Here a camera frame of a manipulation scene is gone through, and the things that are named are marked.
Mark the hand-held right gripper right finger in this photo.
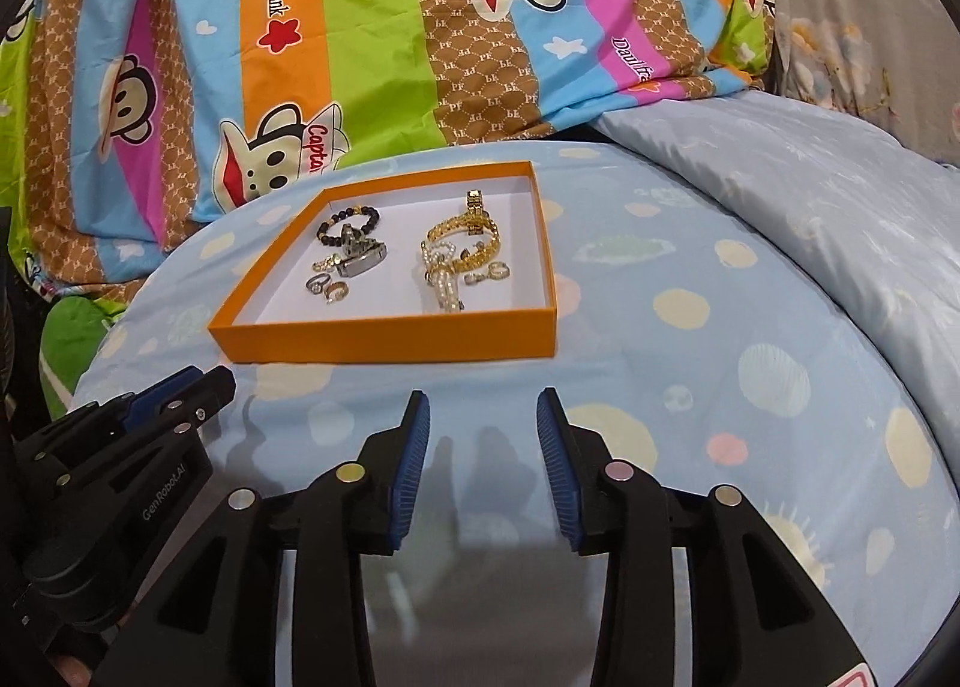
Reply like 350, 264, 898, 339
535, 387, 863, 687

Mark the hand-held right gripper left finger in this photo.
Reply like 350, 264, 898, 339
90, 391, 432, 687

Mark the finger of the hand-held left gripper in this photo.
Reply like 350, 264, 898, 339
135, 398, 226, 455
124, 364, 237, 425

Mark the orange cardboard box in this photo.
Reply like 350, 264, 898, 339
208, 160, 560, 365

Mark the pearl bracelet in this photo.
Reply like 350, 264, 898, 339
420, 242, 467, 313

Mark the silver metal wristwatch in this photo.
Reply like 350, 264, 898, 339
335, 222, 391, 277

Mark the gold braided cuff bracelet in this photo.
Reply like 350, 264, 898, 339
420, 213, 502, 279

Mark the dark object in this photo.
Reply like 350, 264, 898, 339
0, 207, 38, 418

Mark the light blue dotted blanket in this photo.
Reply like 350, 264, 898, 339
71, 91, 960, 687

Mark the colourful cartoon striped blanket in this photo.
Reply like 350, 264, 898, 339
0, 0, 781, 298

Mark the grey floral cloth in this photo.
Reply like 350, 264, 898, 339
765, 0, 960, 167

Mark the dark beaded bracelet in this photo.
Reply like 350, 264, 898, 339
315, 205, 381, 245

